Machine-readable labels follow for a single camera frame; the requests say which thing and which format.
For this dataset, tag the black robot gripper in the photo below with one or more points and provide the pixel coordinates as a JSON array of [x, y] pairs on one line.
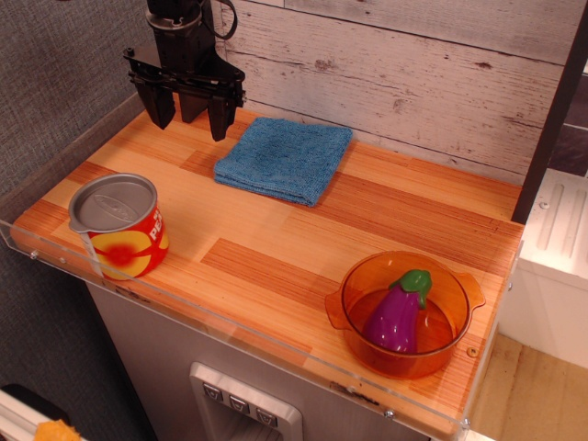
[[183, 62]]

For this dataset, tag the blue cloth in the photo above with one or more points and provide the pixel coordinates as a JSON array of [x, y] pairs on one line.
[[285, 159]]

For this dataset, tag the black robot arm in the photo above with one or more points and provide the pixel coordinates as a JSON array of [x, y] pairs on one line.
[[186, 11]]

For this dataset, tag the purple toy eggplant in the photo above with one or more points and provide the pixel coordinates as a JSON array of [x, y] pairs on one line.
[[392, 324]]

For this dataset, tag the red yellow peach can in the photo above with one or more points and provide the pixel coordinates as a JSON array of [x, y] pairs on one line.
[[121, 226]]

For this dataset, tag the clear acrylic table guard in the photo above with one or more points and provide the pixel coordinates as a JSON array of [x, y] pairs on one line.
[[263, 273]]

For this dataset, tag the silver toy fridge cabinet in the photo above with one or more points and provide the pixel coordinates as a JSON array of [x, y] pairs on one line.
[[157, 352]]

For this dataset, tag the orange transparent pot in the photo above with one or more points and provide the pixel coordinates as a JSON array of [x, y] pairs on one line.
[[441, 325]]

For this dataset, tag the silver dispenser button panel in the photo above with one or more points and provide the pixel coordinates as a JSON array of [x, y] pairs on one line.
[[233, 410]]

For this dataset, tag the black white object corner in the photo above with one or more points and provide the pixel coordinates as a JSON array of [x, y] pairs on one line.
[[22, 411]]

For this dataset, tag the orange fuzzy object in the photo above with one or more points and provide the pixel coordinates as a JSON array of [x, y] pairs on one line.
[[56, 431]]

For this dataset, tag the white toy sink unit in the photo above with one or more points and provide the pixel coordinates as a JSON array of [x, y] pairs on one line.
[[545, 305]]

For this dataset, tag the dark right support post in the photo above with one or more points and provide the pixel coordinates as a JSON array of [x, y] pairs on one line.
[[568, 83]]

